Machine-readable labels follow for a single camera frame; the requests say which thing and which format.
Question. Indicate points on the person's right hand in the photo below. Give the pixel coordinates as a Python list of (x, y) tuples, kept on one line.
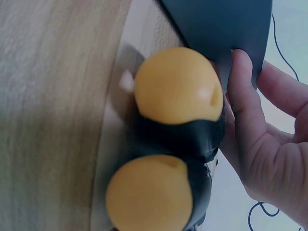
[(272, 173)]

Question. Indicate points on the person's right fingers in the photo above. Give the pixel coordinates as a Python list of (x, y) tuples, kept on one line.
[(245, 96)]

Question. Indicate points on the dark blue-grey panel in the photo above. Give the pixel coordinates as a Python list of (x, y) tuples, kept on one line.
[(223, 26)]

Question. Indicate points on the yellow and black rounded object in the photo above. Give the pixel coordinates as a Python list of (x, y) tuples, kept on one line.
[(149, 195), (178, 84)]

